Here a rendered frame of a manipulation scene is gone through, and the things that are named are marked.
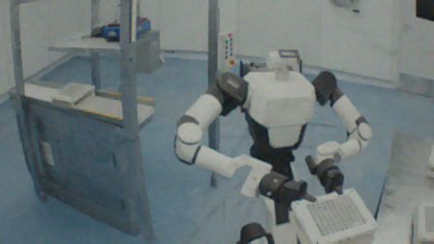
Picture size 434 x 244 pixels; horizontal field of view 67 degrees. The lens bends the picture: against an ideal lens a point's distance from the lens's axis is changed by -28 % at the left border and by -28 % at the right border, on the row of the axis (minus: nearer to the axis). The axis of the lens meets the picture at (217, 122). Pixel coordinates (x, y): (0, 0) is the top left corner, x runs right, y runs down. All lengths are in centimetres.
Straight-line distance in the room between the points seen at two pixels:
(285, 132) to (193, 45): 456
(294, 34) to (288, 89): 413
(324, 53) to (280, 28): 69
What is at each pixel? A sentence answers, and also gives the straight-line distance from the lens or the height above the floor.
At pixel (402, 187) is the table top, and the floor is 88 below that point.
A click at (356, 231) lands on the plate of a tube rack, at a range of 122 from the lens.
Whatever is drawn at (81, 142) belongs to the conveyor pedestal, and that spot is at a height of 66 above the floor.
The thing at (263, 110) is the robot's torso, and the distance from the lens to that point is 162.
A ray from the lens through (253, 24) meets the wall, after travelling 583.
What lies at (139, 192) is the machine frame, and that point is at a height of 54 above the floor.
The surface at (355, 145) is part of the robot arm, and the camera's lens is 167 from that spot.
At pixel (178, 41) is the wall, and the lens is 623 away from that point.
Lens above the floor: 184
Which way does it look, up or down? 25 degrees down
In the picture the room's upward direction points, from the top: straight up
